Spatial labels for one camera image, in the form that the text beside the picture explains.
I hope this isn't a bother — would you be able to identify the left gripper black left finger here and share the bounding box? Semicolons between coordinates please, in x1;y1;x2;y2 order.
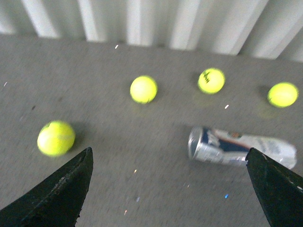
0;147;93;227

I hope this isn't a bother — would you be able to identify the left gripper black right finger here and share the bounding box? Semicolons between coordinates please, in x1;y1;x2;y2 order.
246;148;303;227

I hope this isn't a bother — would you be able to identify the clear Wilson tennis ball can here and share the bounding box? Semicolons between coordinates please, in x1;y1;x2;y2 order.
187;126;297;169

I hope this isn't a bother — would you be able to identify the near left yellow tennis ball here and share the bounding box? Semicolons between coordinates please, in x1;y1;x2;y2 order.
37;121;76;157

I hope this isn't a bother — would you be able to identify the yellow tennis ball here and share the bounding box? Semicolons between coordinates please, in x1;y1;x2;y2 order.
130;75;158;104
37;121;76;157
197;68;225;95

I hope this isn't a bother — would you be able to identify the Wilson 3 tennis ball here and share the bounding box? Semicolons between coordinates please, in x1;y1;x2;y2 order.
267;82;299;108

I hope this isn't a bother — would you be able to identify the middle yellow tennis ball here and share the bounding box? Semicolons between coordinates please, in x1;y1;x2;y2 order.
197;68;225;95

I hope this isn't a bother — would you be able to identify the far left yellow tennis ball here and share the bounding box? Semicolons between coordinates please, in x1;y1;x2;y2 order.
130;75;158;104

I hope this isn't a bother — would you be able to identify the white pleated curtain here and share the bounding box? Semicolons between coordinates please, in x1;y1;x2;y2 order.
0;0;303;62

